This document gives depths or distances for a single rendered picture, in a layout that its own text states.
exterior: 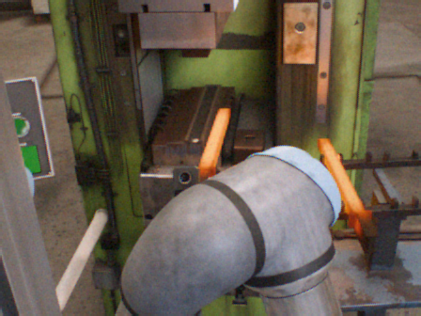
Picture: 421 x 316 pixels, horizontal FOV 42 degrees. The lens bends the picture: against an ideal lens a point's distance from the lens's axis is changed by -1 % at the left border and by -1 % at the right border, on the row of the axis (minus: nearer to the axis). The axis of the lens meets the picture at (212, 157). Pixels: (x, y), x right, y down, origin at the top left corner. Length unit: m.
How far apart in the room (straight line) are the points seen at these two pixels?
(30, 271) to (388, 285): 1.26
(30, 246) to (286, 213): 0.38
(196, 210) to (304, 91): 1.12
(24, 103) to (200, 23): 0.53
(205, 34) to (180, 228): 0.95
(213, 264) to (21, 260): 0.32
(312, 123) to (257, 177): 1.10
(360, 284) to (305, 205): 0.86
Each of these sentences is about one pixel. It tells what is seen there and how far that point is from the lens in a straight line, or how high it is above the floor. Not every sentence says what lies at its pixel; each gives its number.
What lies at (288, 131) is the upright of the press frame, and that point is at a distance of 1.68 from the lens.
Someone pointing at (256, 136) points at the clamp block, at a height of 0.98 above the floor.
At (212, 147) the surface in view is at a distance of 1.25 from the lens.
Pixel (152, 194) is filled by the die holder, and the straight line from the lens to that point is 1.61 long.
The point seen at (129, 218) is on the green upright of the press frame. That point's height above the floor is 0.61.
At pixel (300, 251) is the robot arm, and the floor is 1.35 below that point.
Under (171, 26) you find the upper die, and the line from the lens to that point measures 1.45.
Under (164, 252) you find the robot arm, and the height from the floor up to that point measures 1.38.
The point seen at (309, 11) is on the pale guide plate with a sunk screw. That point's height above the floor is 1.33.
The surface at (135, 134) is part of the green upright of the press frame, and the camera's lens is 1.76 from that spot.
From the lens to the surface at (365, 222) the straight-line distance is 1.16.
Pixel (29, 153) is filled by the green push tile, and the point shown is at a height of 1.03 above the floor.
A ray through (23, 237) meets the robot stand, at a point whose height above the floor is 1.59.
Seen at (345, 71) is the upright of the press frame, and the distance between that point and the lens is 1.62.
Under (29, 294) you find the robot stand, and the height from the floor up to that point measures 1.56.
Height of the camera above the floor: 1.72
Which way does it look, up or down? 29 degrees down
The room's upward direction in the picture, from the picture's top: 3 degrees counter-clockwise
